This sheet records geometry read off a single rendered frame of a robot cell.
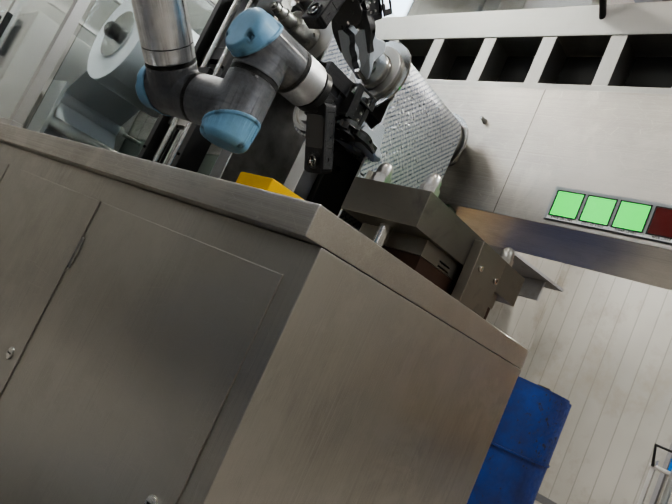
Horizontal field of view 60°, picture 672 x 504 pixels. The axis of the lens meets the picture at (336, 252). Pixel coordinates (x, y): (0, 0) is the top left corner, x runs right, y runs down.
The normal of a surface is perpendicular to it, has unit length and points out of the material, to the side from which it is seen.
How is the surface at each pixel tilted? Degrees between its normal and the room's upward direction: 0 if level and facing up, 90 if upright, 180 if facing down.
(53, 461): 90
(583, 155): 90
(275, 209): 90
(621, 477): 90
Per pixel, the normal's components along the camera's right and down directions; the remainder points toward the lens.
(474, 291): 0.70, 0.23
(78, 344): -0.58, -0.36
